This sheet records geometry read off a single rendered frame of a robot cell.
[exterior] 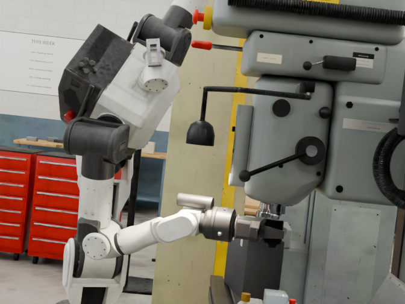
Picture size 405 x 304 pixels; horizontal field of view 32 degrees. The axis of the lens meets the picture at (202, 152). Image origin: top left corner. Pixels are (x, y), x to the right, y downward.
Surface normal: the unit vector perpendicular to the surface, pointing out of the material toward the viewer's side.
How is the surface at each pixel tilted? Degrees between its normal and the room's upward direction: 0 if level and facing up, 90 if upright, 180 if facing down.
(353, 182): 90
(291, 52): 90
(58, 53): 90
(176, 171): 90
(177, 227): 101
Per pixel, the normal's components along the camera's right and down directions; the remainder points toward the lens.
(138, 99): 0.35, -0.46
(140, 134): 0.36, 0.83
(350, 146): 0.03, 0.06
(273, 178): -0.01, 0.37
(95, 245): -0.23, 0.27
